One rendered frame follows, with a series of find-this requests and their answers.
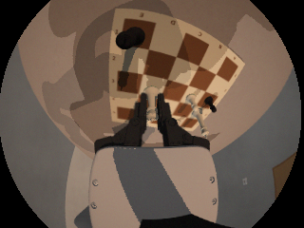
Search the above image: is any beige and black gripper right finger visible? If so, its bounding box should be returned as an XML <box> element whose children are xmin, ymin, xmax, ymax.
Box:
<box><xmin>157</xmin><ymin>93</ymin><xmax>210</xmax><ymax>151</ymax></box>

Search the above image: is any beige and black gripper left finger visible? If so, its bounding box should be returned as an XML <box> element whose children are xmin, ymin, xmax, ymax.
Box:
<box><xmin>94</xmin><ymin>93</ymin><xmax>147</xmax><ymax>154</ymax></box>

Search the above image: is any brown and tan chessboard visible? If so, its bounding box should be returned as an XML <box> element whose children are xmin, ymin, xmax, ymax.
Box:
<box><xmin>109</xmin><ymin>9</ymin><xmax>245</xmax><ymax>131</ymax></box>

